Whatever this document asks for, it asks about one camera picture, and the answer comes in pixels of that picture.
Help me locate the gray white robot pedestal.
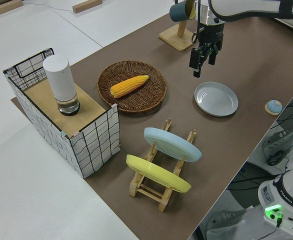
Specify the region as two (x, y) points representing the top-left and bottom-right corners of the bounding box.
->
(200, 207), (265, 240)

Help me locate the gray round plate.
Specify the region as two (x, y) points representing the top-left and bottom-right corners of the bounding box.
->
(194, 81), (239, 118)

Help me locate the brown table mat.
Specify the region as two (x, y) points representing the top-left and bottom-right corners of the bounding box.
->
(10, 11), (293, 240)

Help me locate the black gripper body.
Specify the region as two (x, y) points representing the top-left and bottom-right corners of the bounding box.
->
(196, 22), (225, 50)

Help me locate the yellow plate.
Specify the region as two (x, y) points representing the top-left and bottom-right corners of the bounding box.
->
(125, 154), (192, 194)

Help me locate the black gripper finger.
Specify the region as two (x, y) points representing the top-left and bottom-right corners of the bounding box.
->
(189, 46), (205, 78)
(207, 44), (219, 66)

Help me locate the yellow corn cob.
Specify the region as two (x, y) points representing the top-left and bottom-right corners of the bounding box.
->
(110, 74), (150, 99)

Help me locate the coiled black cable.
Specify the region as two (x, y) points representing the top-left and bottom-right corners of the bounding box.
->
(266, 150), (286, 166)

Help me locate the dark teal mug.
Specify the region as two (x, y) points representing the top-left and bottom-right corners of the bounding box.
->
(169, 0), (197, 23)

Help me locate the white cylinder clear base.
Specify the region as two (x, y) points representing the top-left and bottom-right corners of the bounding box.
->
(42, 55), (81, 117)

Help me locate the brown wicker basket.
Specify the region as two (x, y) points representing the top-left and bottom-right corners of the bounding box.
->
(96, 60), (168, 116)

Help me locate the wooden mug tree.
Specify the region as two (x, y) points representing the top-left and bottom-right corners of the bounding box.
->
(158, 0), (203, 53)

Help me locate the blue bell wooden base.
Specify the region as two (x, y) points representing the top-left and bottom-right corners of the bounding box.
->
(264, 99), (283, 116)

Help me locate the wooden block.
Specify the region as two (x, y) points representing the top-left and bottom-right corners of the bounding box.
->
(0, 0), (24, 18)
(72, 0), (104, 14)

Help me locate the wooden plate rack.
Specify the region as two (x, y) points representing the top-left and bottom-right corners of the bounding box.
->
(128, 117), (197, 213)

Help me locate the light blue plate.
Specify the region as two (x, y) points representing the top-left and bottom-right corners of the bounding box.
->
(143, 127), (203, 163)

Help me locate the wire grid wooden shelf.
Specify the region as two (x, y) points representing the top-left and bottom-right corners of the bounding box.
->
(2, 47), (122, 179)

